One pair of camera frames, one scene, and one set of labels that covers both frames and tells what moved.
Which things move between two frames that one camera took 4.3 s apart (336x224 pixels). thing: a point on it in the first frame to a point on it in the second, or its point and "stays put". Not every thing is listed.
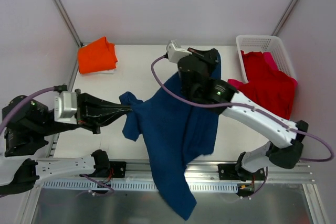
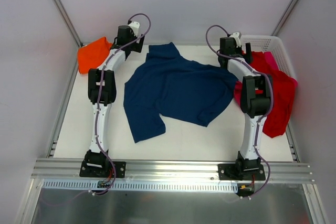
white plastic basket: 264,43 stays put
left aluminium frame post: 61,9 stays put
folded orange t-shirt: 99,55 stays put
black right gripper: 200,57 to 247,54
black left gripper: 81,112 to 138,43
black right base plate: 228,171 stays put
